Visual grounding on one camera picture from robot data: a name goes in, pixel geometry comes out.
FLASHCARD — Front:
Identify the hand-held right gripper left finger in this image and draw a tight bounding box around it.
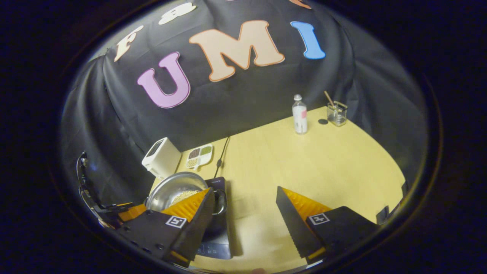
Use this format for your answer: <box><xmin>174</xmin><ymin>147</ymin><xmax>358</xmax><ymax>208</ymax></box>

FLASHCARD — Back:
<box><xmin>117</xmin><ymin>188</ymin><xmax>216</xmax><ymax>267</ymax></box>

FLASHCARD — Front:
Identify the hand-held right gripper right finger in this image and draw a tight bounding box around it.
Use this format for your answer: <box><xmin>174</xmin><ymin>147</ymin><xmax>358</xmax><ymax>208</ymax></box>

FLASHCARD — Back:
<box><xmin>276</xmin><ymin>186</ymin><xmax>379</xmax><ymax>265</ymax></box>

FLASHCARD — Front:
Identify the black induction cooktop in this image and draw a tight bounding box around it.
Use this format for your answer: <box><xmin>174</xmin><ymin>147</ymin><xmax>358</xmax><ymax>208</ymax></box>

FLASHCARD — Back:
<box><xmin>196</xmin><ymin>177</ymin><xmax>232</xmax><ymax>260</ymax></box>

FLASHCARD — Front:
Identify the steel pot with black handle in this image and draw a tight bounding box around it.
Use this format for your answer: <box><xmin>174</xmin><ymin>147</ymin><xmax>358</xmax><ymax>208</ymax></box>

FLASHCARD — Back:
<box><xmin>145</xmin><ymin>172</ymin><xmax>228</xmax><ymax>216</ymax></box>

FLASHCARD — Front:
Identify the white toaster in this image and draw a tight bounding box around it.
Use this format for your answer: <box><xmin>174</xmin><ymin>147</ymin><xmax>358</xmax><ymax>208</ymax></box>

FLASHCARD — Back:
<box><xmin>142</xmin><ymin>137</ymin><xmax>182</xmax><ymax>178</ymax></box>

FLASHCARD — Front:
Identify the white divided dish of beans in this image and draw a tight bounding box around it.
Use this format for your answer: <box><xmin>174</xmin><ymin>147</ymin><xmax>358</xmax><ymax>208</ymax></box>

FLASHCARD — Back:
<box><xmin>186</xmin><ymin>144</ymin><xmax>213</xmax><ymax>170</ymax></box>

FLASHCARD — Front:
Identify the clear bottle with pink label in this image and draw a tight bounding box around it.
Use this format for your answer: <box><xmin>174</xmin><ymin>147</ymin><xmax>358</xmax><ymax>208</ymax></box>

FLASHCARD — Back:
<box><xmin>292</xmin><ymin>94</ymin><xmax>308</xmax><ymax>134</ymax></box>

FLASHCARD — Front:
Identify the clear glass holder cup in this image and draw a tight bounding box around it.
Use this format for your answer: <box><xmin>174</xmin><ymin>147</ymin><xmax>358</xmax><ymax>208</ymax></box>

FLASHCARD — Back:
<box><xmin>327</xmin><ymin>101</ymin><xmax>348</xmax><ymax>127</ymax></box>

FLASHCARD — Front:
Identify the black backdrop cloth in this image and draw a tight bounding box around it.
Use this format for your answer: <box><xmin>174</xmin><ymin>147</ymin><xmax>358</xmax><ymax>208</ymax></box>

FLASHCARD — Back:
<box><xmin>60</xmin><ymin>0</ymin><xmax>428</xmax><ymax>213</ymax></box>

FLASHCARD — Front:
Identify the black power cable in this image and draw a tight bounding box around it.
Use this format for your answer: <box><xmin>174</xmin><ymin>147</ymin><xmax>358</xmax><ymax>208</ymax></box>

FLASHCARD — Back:
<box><xmin>214</xmin><ymin>136</ymin><xmax>231</xmax><ymax>178</ymax></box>

